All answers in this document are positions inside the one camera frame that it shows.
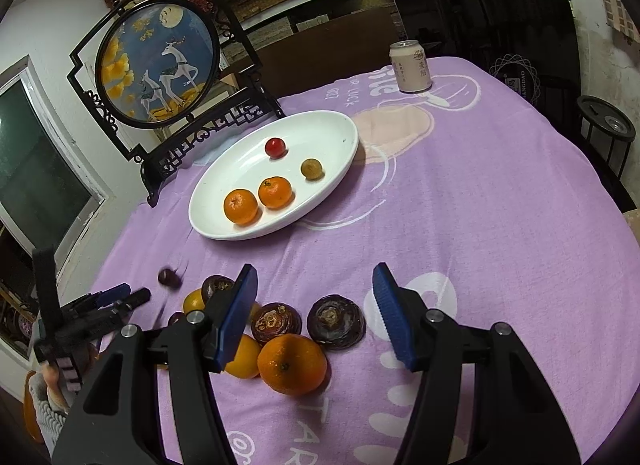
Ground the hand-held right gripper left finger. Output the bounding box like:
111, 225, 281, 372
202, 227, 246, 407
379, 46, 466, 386
52, 264, 259, 465

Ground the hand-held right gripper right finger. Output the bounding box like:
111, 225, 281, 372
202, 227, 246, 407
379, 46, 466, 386
372, 262, 583, 465

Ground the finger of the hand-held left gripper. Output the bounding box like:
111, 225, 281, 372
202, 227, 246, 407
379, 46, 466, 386
95, 287, 152, 321
75, 283, 133, 308

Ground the dark brown water chestnut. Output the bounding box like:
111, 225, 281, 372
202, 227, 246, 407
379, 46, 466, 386
201, 275, 236, 305
250, 302, 303, 347
306, 295, 367, 349

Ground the small orange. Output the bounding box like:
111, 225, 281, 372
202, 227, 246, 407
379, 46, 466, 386
224, 334, 263, 379
223, 188, 261, 226
258, 176, 294, 210

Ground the large orange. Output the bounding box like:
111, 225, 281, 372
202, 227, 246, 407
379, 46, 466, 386
257, 333, 329, 396

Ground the white oval plate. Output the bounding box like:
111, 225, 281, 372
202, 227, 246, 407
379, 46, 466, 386
188, 110, 360, 241

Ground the person's left hand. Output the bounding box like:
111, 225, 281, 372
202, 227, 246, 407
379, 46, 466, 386
41, 362, 70, 408

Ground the white framed window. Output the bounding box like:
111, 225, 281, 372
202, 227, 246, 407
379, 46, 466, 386
0, 56, 111, 266

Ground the purple printed blanket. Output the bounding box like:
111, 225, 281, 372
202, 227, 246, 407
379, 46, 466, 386
82, 56, 638, 465

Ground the round deer picture screen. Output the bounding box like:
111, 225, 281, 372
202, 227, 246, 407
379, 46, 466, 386
66, 0, 287, 208

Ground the white drink can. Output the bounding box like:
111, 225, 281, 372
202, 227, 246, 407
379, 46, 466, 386
389, 40, 433, 94

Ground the brown wooden board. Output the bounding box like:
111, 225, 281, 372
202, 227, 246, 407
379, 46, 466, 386
255, 7, 401, 98

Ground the black round stool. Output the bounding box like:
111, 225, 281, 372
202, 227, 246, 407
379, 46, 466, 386
575, 95, 638, 180

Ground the black glossy panel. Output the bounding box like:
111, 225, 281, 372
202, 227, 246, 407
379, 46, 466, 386
393, 0, 581, 108

